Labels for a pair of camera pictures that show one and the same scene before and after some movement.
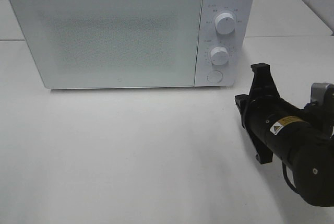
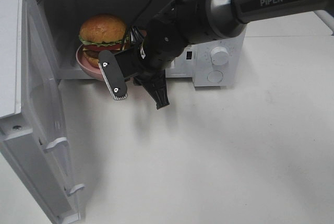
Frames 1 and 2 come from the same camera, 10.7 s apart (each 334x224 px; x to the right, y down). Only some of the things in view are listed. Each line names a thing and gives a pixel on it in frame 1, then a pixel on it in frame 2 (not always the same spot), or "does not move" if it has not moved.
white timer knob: [219, 56] does not move
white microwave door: [94, 37] to [31, 126]
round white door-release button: [214, 76] does not move
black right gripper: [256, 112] to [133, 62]
